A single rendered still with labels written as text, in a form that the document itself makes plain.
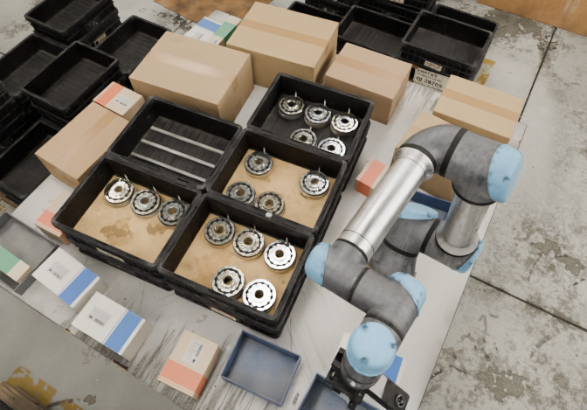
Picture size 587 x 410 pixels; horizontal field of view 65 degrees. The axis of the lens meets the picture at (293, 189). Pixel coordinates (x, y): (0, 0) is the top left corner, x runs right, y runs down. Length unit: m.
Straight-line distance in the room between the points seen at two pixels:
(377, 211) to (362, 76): 1.11
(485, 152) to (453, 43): 1.79
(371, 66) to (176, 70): 0.80
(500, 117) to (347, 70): 0.63
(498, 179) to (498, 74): 2.45
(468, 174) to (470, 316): 1.49
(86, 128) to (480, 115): 1.52
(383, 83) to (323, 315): 0.95
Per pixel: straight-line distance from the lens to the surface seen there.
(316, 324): 1.58
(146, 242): 1.62
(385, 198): 0.94
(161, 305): 1.66
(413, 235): 1.40
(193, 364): 1.51
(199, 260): 1.54
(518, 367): 2.47
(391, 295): 0.84
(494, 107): 1.98
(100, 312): 1.62
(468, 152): 1.03
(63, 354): 2.53
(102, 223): 1.71
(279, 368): 1.54
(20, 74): 3.08
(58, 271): 1.74
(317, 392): 1.16
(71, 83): 2.72
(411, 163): 1.00
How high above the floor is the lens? 2.22
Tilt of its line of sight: 58 degrees down
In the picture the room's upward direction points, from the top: 1 degrees counter-clockwise
